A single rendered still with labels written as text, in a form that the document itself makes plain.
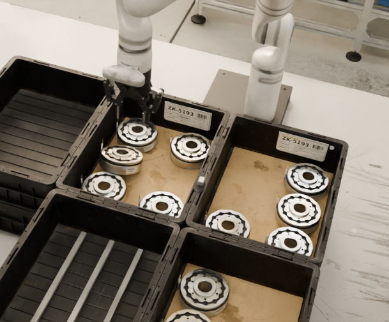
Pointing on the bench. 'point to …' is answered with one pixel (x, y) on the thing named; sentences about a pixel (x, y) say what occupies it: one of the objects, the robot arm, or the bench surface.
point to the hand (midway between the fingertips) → (132, 115)
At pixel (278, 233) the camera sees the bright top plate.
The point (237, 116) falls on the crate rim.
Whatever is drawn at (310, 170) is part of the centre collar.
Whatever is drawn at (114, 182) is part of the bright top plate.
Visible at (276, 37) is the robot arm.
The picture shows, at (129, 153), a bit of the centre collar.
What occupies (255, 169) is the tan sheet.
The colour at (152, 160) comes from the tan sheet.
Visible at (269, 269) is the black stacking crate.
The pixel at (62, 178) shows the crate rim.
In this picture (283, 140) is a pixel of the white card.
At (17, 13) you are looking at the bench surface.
